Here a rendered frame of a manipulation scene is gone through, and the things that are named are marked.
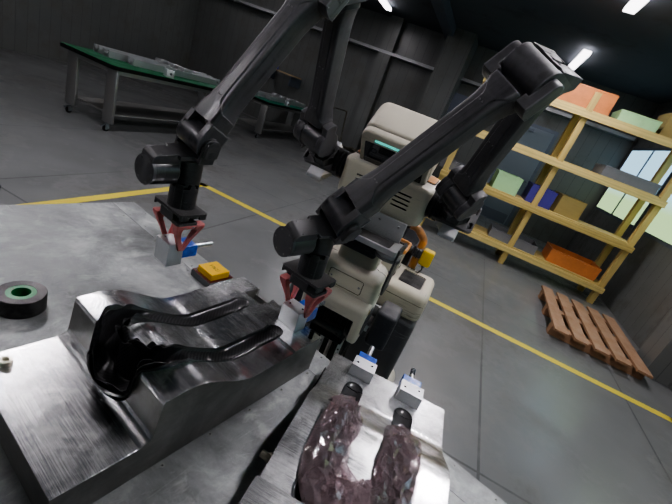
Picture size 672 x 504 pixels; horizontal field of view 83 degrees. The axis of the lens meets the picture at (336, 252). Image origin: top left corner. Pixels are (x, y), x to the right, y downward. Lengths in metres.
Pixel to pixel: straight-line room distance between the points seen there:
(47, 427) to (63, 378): 0.08
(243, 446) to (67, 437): 0.25
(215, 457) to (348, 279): 0.70
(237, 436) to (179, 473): 0.11
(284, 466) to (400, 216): 0.74
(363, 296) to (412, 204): 0.34
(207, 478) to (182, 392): 0.15
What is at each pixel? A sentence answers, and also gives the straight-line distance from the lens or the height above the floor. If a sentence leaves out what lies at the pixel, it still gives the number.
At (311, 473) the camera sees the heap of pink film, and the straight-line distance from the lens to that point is 0.62.
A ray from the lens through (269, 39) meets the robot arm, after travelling 0.82.
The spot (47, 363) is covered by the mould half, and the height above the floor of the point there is 0.86.
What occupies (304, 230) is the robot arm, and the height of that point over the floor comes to 1.13.
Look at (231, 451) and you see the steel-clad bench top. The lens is 0.71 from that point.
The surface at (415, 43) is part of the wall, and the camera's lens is 9.77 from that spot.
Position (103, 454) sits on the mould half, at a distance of 0.63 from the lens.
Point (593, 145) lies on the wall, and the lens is 9.55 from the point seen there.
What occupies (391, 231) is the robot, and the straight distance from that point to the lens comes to 1.11.
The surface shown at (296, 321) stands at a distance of 0.81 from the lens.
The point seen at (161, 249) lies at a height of 0.93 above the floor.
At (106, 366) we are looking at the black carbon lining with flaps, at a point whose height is 0.87.
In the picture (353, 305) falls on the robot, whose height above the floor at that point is 0.80.
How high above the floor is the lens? 1.36
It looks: 22 degrees down
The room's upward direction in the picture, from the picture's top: 21 degrees clockwise
